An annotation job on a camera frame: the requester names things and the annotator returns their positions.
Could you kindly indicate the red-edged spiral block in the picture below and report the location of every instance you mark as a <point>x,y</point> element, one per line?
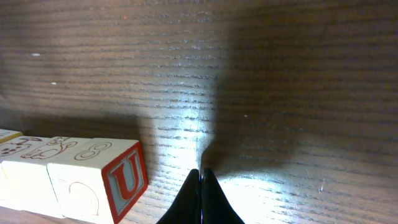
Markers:
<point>100,180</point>

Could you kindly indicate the blue-edged wooden block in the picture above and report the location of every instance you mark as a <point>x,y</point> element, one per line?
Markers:
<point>14,147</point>

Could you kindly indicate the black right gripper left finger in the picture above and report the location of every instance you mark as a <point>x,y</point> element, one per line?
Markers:
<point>186,208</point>

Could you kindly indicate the green O wooden block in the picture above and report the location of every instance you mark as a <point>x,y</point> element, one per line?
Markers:
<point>7,135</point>

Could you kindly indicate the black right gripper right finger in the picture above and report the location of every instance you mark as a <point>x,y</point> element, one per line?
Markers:
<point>215,206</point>

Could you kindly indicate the green-edged wooden block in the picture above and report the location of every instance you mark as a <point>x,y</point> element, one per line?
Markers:
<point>28,174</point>

